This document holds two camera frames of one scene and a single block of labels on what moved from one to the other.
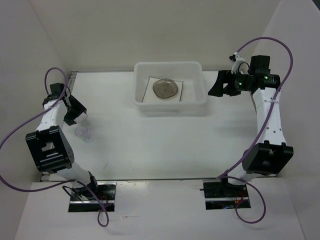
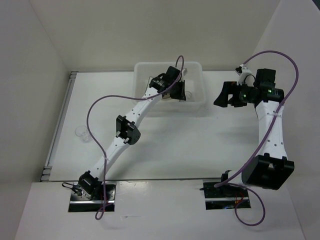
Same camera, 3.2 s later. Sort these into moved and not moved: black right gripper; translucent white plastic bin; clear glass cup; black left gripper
Moved: black right gripper; black left gripper
Not moved: translucent white plastic bin; clear glass cup
